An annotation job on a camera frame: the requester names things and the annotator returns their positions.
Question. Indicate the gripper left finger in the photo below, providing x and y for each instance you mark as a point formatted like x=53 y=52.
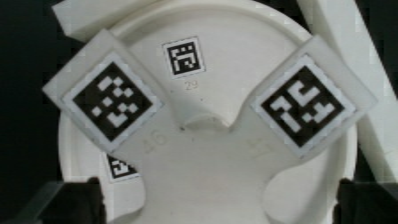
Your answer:
x=66 y=204

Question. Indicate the white fence bar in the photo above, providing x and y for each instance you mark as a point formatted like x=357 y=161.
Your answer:
x=334 y=20
x=87 y=15

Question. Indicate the white cross table base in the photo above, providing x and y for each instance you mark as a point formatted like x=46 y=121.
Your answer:
x=291 y=106

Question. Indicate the white front fence bar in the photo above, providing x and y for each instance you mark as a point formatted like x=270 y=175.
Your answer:
x=87 y=15

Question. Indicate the white round table top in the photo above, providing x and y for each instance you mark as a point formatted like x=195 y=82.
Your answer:
x=192 y=34

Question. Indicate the white right fence bar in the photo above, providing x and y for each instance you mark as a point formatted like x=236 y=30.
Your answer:
x=334 y=20

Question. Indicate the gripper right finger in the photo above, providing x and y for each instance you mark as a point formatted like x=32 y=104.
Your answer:
x=366 y=203

